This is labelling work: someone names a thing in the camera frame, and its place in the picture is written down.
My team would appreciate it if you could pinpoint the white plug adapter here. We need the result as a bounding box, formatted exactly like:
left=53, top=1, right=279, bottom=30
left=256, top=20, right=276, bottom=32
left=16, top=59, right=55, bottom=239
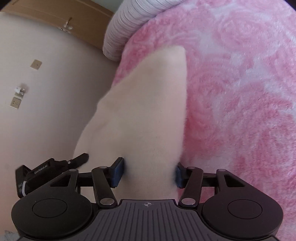
left=15, top=86, right=26, bottom=98

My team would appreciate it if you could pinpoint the cream knitted sweater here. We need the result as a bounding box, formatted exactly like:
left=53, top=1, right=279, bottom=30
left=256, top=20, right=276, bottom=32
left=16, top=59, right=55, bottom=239
left=74, top=46, right=187, bottom=199

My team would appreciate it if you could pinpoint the lavender striped duvet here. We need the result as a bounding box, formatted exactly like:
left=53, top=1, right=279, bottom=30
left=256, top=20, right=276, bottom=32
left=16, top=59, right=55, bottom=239
left=102, top=0, right=183, bottom=61

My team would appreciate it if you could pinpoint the brown wooden door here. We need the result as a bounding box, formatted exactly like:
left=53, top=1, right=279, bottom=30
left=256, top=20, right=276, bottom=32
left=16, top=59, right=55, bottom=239
left=2, top=0, right=113, bottom=50

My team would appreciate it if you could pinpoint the pink rose pattern blanket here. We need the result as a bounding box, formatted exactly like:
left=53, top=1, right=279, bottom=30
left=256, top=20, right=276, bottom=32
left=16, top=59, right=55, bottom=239
left=114, top=1, right=295, bottom=240

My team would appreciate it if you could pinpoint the upper gold wall switch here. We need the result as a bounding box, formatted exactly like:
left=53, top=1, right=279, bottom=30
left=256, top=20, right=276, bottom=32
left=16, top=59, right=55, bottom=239
left=30, top=59, right=42, bottom=70

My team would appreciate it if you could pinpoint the metal door handle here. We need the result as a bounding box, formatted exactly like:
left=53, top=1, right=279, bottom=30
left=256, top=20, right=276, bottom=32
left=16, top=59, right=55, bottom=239
left=59, top=17, right=73, bottom=33

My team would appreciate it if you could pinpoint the lower gold wall socket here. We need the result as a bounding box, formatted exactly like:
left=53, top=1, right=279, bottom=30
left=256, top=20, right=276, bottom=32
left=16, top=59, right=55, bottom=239
left=10, top=97, right=22, bottom=109

